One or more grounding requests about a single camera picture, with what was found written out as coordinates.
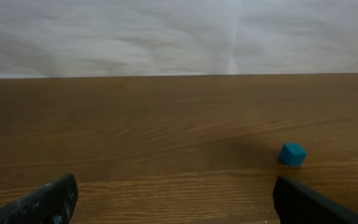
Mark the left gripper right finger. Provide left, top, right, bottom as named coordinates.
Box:
left=272, top=175, right=358, bottom=224

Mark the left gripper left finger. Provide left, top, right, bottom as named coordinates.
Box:
left=0, top=173, right=79, bottom=224

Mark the blue cube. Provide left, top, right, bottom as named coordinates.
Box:
left=278, top=142, right=308, bottom=167

